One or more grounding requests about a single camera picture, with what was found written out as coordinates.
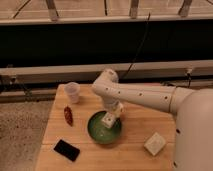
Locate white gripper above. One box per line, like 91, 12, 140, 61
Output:
101, 104, 123, 129

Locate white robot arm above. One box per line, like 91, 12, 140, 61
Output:
92, 69, 213, 171

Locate green ceramic bowl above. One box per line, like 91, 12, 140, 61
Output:
87, 111, 122, 144

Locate red chili pepper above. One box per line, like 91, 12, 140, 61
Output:
64, 106, 73, 126

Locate translucent plastic cup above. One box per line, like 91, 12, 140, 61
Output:
64, 82, 80, 104

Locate white square box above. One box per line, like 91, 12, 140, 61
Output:
144, 132, 166, 156

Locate black rectangular sponge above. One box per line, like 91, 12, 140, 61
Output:
54, 140, 80, 161

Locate grey metal rail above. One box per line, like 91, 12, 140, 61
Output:
0, 60, 213, 84

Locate black hanging cable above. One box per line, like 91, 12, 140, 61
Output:
119, 12, 152, 81

